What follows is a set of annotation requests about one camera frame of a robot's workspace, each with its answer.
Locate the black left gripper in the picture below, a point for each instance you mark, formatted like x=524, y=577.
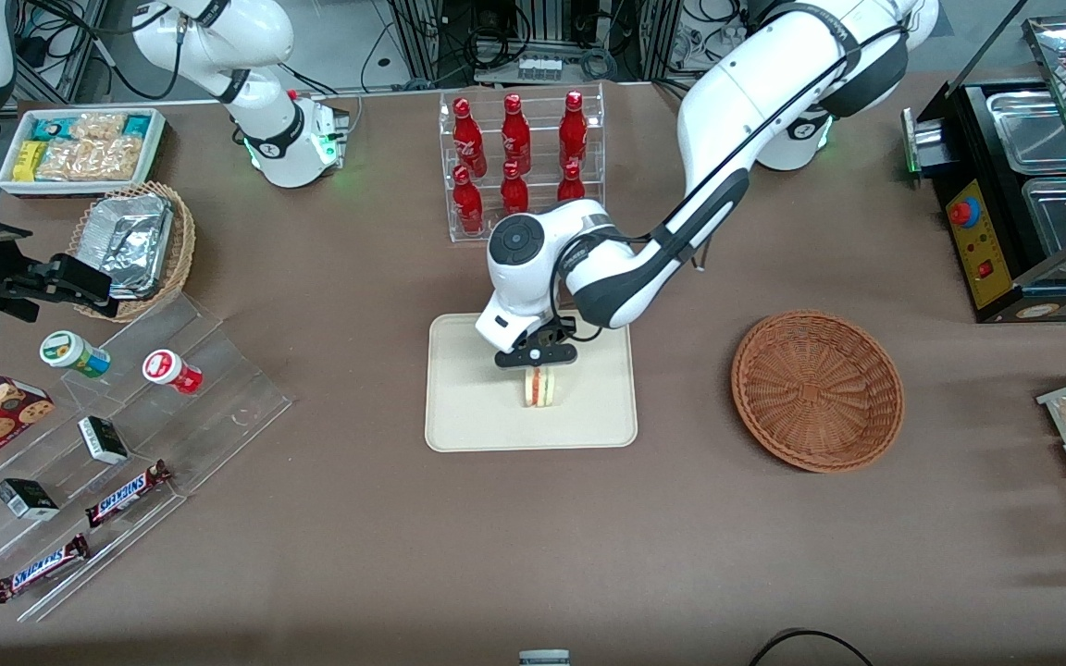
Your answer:
x=561, y=334

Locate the triangle sandwich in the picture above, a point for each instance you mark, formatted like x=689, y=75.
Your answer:
x=539, y=388

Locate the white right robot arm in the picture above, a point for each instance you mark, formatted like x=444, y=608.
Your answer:
x=265, y=139

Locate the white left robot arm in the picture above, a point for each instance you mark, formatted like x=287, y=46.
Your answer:
x=774, y=83

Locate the cream plastic serving tray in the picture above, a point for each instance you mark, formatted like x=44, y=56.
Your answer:
x=477, y=407

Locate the light wicker basket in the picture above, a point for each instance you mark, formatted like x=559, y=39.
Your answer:
x=183, y=240

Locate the brown round wicker basket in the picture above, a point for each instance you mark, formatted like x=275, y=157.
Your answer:
x=820, y=388

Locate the stacked foil containers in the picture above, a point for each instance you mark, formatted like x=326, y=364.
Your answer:
x=130, y=240

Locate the green lid yogurt cup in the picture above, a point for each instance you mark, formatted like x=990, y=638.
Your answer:
x=70, y=351

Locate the white plastic snack bin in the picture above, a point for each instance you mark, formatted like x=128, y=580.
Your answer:
x=80, y=188

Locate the clear bag of crackers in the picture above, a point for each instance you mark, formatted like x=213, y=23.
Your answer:
x=89, y=159
x=98, y=126

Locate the red lid yogurt cup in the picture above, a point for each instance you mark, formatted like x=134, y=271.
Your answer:
x=170, y=370

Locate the yellow snack packet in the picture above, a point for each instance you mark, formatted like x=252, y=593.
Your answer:
x=29, y=160

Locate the teal snack packet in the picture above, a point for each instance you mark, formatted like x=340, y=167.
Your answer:
x=54, y=128
x=137, y=124

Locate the small black box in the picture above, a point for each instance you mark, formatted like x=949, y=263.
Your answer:
x=103, y=440
x=26, y=499

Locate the red cola bottle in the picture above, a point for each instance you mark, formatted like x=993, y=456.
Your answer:
x=467, y=139
x=514, y=192
x=571, y=183
x=515, y=134
x=467, y=203
x=573, y=129

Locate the clear acrylic stepped display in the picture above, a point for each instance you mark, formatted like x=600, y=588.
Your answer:
x=237, y=407

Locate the Snickers chocolate bar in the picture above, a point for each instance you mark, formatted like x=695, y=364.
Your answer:
x=41, y=568
x=129, y=494

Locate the clear acrylic bottle rack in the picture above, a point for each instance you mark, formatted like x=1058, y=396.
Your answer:
x=542, y=102

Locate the white power strip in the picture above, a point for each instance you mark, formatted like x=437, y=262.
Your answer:
x=540, y=67

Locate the grey device top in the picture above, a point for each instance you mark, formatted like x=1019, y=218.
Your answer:
x=544, y=659

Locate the black food warmer yellow panel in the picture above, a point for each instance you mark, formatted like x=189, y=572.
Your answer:
x=982, y=240

